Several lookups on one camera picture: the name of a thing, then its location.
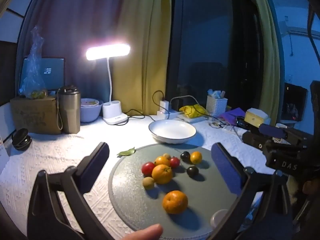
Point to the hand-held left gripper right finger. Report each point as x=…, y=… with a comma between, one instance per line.
x=226, y=170

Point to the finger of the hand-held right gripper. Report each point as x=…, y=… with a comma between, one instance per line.
x=252, y=140
x=272, y=130

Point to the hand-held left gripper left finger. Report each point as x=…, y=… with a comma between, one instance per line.
x=92, y=170

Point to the small orange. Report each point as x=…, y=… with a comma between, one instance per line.
x=195, y=157
x=162, y=160

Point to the dark plum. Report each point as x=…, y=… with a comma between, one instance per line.
x=192, y=171
x=185, y=155

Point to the red tomato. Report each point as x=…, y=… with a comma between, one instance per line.
x=174, y=162
x=148, y=168

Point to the brown kiwi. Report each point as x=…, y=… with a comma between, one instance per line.
x=148, y=182

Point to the grey round tray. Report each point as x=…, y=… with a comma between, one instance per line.
x=140, y=205

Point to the large orange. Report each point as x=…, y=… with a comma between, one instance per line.
x=175, y=202

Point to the medium orange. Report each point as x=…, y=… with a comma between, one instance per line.
x=162, y=173

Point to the white plate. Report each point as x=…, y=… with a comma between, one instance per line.
x=172, y=130

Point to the person's left hand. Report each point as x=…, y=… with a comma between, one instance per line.
x=145, y=233

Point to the black small device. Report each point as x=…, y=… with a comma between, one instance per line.
x=242, y=124

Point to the yellow white box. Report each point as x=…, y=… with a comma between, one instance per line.
x=257, y=118

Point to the purple cloth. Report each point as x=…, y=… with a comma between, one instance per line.
x=232, y=115

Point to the dark framed panel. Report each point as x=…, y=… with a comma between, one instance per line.
x=295, y=102

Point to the green leaf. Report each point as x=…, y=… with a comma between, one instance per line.
x=127, y=152

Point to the key bunch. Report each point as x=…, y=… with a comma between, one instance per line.
x=216, y=124

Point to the white textured tablecloth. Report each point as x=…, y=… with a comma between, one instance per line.
x=50, y=160

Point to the small white cup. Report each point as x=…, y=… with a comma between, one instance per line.
x=219, y=217

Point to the white woven basket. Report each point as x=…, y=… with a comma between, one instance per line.
x=216, y=106

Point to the lavender bowl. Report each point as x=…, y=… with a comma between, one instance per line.
x=90, y=113

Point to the white paper packets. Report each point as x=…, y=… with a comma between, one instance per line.
x=216, y=93

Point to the white flat box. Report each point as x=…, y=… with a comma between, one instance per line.
x=192, y=119

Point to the small brown fruit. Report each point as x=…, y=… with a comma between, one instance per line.
x=166, y=156

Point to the white desk lamp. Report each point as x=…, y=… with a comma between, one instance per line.
x=113, y=112

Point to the steel tumbler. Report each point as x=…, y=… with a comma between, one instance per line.
x=68, y=110

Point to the yellow plastic bag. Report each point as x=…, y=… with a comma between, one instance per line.
x=193, y=111

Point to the white inner bowl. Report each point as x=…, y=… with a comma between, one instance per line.
x=89, y=102

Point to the green curtain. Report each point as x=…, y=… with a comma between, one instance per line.
x=270, y=55

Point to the white power strip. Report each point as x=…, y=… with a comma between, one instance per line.
x=172, y=115

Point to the black round object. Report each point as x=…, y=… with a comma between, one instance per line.
x=21, y=140

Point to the cardboard box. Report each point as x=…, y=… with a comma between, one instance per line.
x=35, y=115

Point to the black power adapter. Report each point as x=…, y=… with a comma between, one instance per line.
x=177, y=104

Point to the white charger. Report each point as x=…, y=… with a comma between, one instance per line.
x=164, y=105

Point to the white air conditioner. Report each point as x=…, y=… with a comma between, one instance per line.
x=302, y=32

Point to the dark monitor screen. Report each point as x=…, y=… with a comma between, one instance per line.
x=53, y=72

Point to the dark window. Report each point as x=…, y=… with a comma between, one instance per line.
x=212, y=42

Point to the clear plastic bag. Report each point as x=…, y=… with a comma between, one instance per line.
x=33, y=67

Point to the yellow curtain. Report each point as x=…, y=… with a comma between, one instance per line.
x=140, y=55

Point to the grey curtain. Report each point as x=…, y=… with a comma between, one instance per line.
x=75, y=17

